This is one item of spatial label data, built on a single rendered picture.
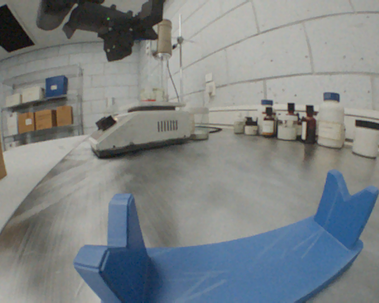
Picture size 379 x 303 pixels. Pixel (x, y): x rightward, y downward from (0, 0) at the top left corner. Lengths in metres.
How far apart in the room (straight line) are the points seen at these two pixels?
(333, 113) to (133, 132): 0.42
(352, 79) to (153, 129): 0.60
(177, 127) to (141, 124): 0.08
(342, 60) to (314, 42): 0.12
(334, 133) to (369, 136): 0.09
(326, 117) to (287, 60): 0.34
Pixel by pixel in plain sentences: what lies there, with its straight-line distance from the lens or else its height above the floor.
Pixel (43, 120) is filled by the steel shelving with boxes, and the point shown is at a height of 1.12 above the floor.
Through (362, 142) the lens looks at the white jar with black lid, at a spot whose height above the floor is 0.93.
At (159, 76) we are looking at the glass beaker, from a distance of 0.35.
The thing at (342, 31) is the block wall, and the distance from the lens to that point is 0.67.
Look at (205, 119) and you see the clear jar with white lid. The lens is 0.38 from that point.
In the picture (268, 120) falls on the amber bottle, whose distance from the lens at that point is 0.46.
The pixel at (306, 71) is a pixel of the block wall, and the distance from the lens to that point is 0.64.
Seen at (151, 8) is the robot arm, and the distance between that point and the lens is 0.31.
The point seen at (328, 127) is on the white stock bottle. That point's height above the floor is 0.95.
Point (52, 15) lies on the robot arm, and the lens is 0.30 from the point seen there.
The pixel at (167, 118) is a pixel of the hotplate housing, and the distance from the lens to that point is 0.30.
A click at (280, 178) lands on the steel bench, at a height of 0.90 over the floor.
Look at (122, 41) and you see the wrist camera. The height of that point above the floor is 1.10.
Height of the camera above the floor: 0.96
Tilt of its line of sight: 13 degrees down
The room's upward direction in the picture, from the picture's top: 1 degrees counter-clockwise
